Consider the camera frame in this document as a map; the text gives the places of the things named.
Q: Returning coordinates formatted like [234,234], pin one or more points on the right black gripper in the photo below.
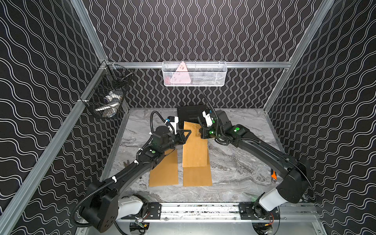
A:
[203,133]

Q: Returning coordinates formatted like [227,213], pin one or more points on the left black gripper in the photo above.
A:
[182,137]

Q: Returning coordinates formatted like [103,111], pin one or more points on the brown file bag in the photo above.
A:
[195,150]
[200,176]
[166,172]

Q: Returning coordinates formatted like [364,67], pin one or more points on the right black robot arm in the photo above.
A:
[293,171]

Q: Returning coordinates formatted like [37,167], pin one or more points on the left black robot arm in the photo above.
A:
[99,208]

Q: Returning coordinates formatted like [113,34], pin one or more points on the black plastic tool case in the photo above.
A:
[191,114]

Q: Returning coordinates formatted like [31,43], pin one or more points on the pink triangular sheet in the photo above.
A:
[181,76]

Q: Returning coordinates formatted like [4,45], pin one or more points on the silver object in black basket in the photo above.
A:
[111,105]

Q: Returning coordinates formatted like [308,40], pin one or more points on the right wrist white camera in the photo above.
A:
[208,120]

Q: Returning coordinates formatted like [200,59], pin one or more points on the white wire mesh basket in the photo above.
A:
[202,73]

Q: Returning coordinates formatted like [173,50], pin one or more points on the orange handled adjustable wrench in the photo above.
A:
[274,177]

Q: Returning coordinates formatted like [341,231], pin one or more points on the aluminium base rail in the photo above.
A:
[214,212]

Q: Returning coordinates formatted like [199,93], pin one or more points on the black wire mesh basket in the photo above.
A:
[114,78]

